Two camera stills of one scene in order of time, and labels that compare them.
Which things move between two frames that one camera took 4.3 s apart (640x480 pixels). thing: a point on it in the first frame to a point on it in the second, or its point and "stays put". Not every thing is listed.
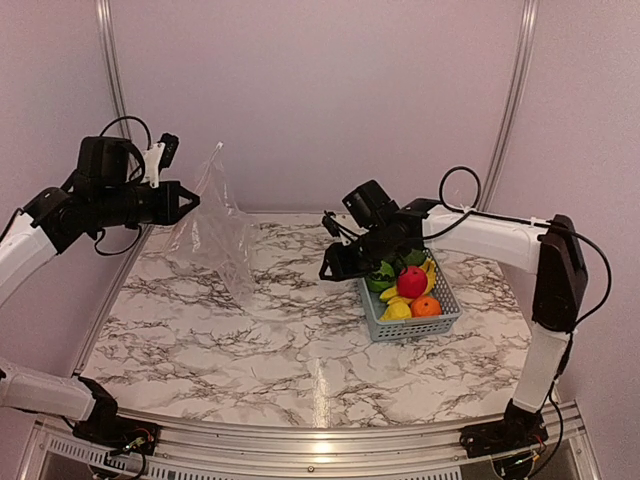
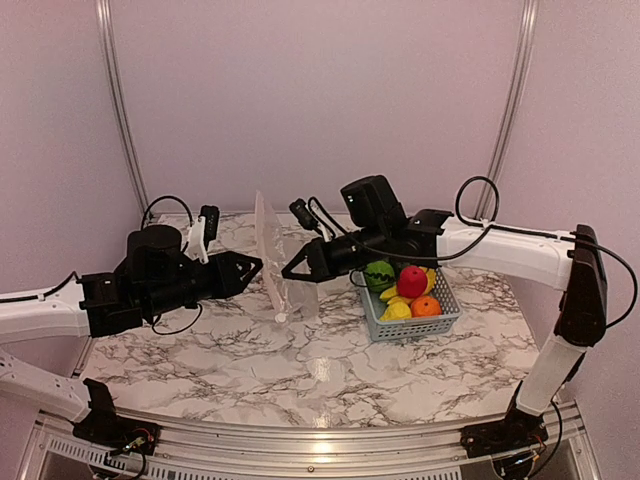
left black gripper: (168, 214) to (227, 280)
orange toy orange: (426, 306) stays put
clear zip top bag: (219, 235) to (286, 299)
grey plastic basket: (389, 329) stays put
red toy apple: (412, 281) stays put
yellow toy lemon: (397, 308) stays put
